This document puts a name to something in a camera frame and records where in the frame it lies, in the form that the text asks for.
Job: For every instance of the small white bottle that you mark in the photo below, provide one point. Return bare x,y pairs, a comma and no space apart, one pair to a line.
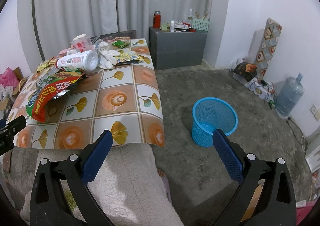
172,26

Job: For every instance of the pink plastic bag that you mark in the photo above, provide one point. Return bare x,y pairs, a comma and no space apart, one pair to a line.
8,78

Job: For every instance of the patterned ginkgo tablecloth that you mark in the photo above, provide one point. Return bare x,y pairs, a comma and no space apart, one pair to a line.
126,101

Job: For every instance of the blue water jug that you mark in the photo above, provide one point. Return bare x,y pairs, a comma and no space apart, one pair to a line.
289,95

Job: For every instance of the red thermos bottle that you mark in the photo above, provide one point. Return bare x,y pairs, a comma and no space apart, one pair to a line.
157,19

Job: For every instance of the white plastic bottle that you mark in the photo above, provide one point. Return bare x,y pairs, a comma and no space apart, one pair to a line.
86,61

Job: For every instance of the mint green desk organizer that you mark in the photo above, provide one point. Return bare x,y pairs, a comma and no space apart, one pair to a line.
200,24

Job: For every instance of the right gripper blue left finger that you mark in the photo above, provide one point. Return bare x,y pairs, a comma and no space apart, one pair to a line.
94,155

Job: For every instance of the dark snack box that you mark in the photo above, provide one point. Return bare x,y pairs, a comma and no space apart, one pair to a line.
246,70

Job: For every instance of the white power strip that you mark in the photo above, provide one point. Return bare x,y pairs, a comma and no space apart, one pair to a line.
181,25

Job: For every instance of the white fluffy blanket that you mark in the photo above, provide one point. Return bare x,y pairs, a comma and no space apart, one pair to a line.
129,189

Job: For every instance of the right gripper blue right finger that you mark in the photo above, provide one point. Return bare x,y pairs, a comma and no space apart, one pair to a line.
227,154

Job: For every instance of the grey curtain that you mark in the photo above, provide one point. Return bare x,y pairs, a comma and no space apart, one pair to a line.
48,26

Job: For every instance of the rolled patterned tablecloth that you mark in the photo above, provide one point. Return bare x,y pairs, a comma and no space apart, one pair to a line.
267,47

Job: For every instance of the blue plastic trash basket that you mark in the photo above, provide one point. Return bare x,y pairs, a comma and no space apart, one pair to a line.
210,114

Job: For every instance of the grey cabinet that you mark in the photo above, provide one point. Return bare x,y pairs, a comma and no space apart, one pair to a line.
176,49

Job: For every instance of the white tissue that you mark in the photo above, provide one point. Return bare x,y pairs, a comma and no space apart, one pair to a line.
107,56

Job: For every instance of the red green snack bag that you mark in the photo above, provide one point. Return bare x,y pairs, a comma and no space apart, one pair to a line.
52,87

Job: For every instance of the small green snack packet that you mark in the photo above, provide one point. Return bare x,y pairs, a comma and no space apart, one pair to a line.
120,44

